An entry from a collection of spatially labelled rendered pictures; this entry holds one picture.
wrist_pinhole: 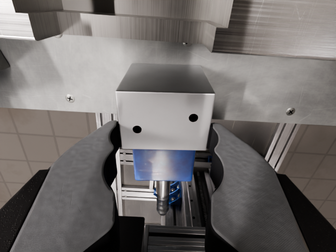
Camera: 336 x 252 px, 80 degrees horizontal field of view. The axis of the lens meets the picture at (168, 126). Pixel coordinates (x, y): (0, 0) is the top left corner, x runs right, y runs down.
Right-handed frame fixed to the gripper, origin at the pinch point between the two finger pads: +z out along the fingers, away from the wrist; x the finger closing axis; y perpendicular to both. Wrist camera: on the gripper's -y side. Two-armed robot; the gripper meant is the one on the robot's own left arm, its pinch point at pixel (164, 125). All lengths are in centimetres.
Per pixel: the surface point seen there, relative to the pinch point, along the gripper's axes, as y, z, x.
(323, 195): 105, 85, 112
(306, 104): 0.6, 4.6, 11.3
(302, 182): 93, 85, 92
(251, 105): 0.8, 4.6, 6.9
